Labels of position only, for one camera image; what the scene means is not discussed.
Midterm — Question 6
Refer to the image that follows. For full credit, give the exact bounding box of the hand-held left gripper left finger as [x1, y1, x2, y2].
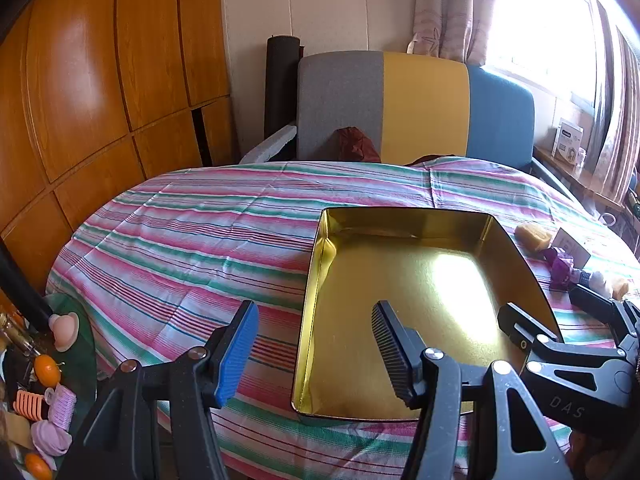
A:
[57, 300, 261, 480]

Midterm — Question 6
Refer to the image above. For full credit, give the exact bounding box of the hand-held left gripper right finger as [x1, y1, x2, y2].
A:
[371, 300, 573, 480]

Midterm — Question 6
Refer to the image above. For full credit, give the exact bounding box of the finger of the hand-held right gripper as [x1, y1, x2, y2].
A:
[497, 302, 636, 407]
[570, 285, 640, 356]

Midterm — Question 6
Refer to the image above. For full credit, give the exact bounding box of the clear white item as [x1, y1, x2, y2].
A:
[590, 271, 616, 297]

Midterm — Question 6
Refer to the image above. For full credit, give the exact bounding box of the gold metal tin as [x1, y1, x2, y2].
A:
[291, 206, 566, 426]

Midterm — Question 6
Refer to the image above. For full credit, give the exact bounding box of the white printed box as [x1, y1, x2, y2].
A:
[552, 227, 592, 268]

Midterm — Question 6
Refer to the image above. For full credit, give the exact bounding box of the striped tablecloth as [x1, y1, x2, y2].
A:
[45, 156, 640, 480]

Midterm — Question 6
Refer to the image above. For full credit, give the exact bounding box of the wooden desk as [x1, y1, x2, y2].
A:
[532, 145, 626, 211]

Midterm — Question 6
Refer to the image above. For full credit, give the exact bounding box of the glass side table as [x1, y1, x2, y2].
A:
[42, 292, 98, 411]

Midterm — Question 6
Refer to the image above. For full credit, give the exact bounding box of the white product box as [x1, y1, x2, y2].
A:
[552, 119, 585, 163]

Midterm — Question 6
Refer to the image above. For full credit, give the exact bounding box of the pink plastic knob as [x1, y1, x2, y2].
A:
[47, 312, 81, 353]

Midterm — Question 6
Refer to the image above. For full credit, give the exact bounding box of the purple hair roller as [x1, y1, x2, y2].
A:
[45, 384, 77, 431]

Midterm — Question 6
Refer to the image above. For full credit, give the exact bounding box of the pale striped curtain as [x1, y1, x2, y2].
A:
[590, 0, 640, 206]

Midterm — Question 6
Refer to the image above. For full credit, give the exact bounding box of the orange fruit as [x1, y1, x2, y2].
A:
[34, 354, 62, 387]
[24, 452, 53, 480]

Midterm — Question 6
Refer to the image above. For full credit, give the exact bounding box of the lilac plastic item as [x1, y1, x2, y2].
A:
[31, 420, 72, 457]

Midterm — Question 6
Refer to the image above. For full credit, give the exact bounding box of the orange hair roller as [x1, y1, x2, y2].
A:
[14, 389, 50, 422]

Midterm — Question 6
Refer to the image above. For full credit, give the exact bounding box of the dark red cushion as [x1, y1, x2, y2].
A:
[334, 126, 382, 163]

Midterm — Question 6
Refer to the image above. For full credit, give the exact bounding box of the brass object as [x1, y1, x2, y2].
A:
[0, 312, 36, 358]

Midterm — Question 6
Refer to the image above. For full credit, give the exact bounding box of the black bar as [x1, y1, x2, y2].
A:
[0, 240, 51, 328]

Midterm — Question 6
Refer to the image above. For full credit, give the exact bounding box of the grey yellow blue sofa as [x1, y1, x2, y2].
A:
[239, 50, 583, 201]

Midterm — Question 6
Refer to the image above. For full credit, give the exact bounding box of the black rolled mat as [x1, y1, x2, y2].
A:
[265, 35, 304, 136]

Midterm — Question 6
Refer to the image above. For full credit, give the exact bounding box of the window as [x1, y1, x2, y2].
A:
[480, 0, 611, 106]

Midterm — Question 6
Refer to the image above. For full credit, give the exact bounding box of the wooden wardrobe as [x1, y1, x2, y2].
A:
[0, 0, 241, 311]

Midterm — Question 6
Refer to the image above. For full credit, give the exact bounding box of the floral curtain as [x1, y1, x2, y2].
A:
[407, 0, 498, 66]

